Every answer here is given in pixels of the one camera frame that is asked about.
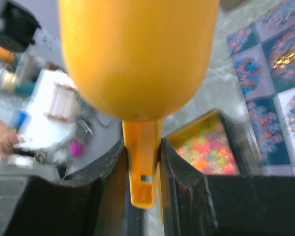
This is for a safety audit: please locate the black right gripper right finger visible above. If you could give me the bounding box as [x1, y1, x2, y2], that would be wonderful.
[160, 140, 295, 236]

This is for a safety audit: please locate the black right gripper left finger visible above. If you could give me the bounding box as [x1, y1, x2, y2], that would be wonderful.
[0, 141, 127, 236]

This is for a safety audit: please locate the yellow plastic scoop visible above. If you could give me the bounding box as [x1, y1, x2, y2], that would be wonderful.
[58, 0, 219, 209]

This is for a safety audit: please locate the square tin of translucent candies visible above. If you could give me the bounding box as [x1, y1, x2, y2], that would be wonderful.
[166, 110, 261, 175]

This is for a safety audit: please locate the person's hand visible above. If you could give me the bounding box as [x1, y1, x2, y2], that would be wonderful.
[0, 120, 24, 161]

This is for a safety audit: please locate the striped tape rolls stack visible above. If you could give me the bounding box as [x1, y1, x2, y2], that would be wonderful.
[0, 67, 19, 93]

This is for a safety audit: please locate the orange tape roll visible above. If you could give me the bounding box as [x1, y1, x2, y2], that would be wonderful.
[0, 46, 15, 63]

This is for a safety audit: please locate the patterned placemat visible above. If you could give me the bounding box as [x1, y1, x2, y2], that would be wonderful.
[227, 0, 295, 176]

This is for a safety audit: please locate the gold fork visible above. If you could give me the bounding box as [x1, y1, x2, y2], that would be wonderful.
[273, 50, 295, 69]

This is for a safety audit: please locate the white teleoperation handle device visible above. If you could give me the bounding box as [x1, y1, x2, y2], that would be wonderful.
[7, 68, 94, 170]

